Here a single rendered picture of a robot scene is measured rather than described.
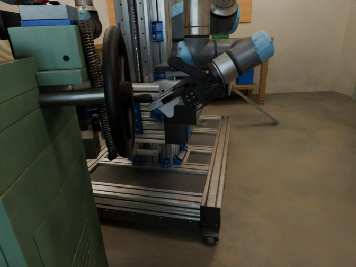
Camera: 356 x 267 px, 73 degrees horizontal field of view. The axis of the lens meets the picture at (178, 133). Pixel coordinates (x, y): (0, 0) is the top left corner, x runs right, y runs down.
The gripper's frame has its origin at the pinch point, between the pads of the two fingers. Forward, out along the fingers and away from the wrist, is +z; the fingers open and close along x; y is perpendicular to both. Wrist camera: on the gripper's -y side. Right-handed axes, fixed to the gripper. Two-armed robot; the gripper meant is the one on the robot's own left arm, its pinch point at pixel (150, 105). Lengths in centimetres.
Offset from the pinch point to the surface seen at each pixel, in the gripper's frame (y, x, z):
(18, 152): -10.0, -25.8, 19.8
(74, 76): -16.4, -11.7, 8.1
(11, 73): -21.7, -20.9, 13.7
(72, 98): -12.8, -13.1, 11.1
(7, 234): -0.5, -33.4, 25.8
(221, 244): 78, 21, 13
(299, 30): 78, 306, -187
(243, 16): 18, 305, -124
